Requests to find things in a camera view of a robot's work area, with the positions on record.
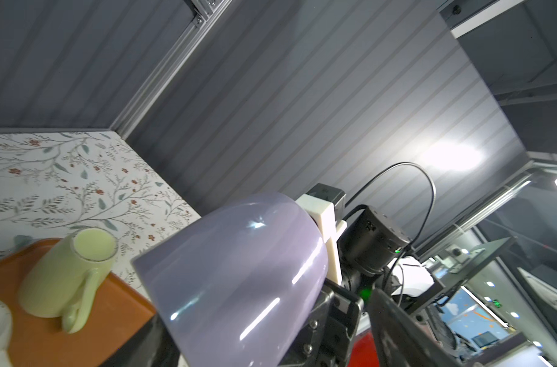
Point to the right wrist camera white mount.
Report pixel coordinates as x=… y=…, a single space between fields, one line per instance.
x=325 y=205

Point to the purple lavender mug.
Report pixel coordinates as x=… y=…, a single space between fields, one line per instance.
x=235 y=287

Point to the light green mug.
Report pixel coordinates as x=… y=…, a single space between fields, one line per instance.
x=64 y=282

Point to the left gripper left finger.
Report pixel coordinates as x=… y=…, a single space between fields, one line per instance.
x=151 y=345

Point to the red mug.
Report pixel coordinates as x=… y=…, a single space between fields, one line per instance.
x=364 y=352

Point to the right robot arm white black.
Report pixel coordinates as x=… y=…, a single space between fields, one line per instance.
x=370 y=250

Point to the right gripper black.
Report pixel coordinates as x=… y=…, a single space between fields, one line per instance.
x=328 y=334

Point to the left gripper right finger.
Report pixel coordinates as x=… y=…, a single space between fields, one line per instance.
x=399 y=341

